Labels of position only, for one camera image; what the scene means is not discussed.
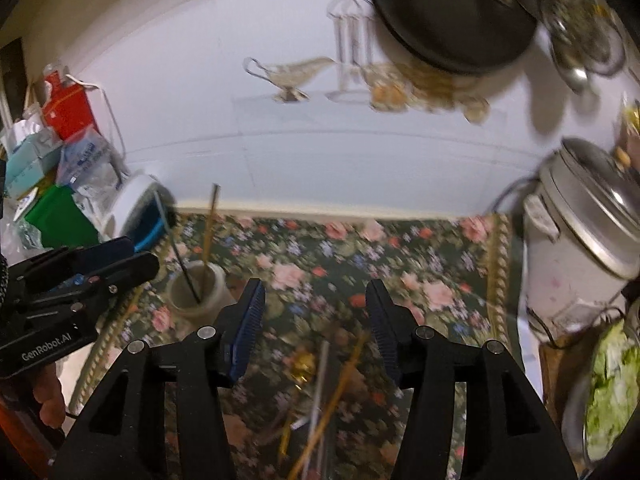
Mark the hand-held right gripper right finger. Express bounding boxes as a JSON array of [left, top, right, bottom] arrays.
[[365, 279, 576, 480]]

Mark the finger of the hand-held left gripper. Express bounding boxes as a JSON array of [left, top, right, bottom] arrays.
[[15, 251, 161, 333], [7, 236, 137, 287]]

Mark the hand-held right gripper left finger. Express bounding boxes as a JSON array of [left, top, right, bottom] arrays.
[[47, 278, 267, 480]]

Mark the white cup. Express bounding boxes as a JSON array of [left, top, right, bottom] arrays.
[[166, 260, 236, 331]]

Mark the black chopstick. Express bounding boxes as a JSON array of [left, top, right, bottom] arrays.
[[170, 237, 202, 305]]

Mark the gold spoon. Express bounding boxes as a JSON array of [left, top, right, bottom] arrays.
[[279, 351, 319, 453]]

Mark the person's left hand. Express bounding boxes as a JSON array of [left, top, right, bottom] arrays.
[[36, 361, 68, 431]]

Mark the green box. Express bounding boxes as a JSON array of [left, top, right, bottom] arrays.
[[24, 185, 99, 249]]

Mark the floral tablecloth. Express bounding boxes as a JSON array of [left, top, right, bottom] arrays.
[[65, 212, 521, 480]]

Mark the clear plastic bag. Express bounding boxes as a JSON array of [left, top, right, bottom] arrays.
[[55, 127, 126, 197]]

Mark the light blue tissue box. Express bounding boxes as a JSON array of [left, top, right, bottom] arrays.
[[4, 129, 64, 199]]

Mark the red bag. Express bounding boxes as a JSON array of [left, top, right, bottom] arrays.
[[42, 72, 99, 144]]

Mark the wooden board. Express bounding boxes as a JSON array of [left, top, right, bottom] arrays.
[[537, 330, 601, 411]]

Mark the white rice cooker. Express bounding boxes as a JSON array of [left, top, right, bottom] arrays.
[[522, 137, 640, 346]]

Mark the bowl of green salad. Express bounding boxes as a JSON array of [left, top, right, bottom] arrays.
[[562, 310, 640, 467]]

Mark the golden tray ornament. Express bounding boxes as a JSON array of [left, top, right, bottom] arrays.
[[362, 60, 491, 124]]

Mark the golden gravy boat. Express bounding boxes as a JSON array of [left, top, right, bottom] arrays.
[[243, 56, 337, 105]]

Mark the silver ladle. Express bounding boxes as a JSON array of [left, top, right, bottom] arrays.
[[520, 0, 592, 94]]

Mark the glass dome ornament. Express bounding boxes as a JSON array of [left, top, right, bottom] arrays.
[[326, 0, 381, 103]]

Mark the black frying pan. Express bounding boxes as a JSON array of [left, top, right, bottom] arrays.
[[366, 0, 539, 75]]

